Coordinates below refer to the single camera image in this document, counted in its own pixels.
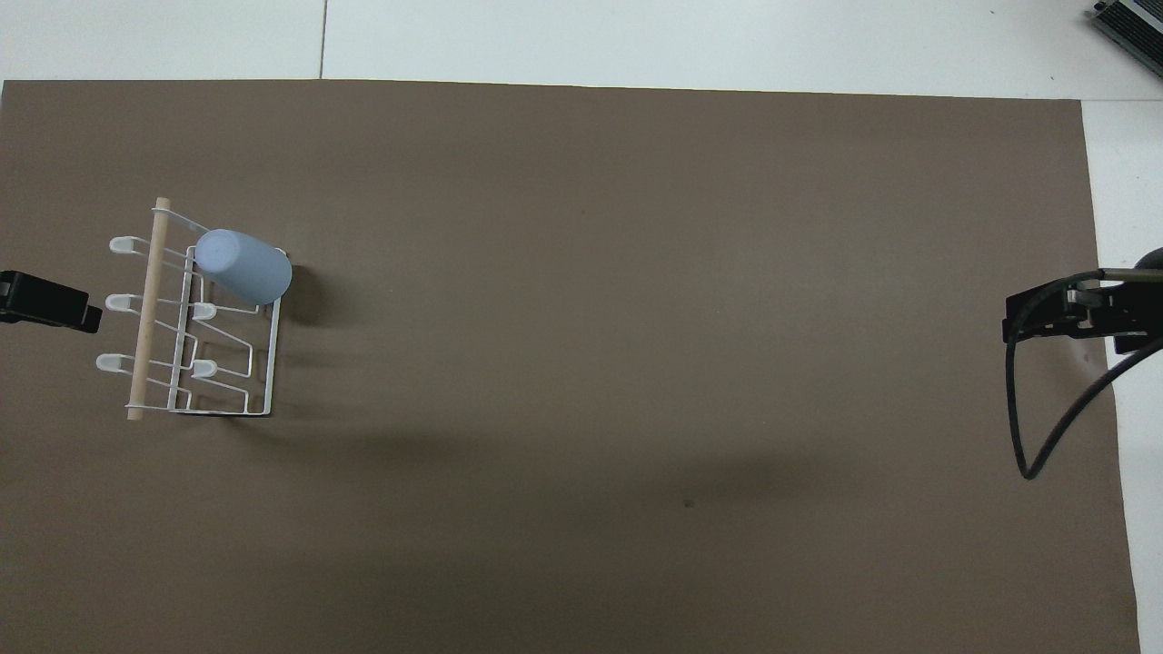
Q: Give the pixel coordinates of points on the grey ribbed metal device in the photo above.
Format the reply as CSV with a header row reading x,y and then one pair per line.
x,y
1136,23

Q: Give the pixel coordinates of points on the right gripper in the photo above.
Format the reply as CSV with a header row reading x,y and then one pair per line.
x,y
1138,318

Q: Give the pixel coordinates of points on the light blue cup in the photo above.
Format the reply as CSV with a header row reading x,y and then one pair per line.
x,y
245,266

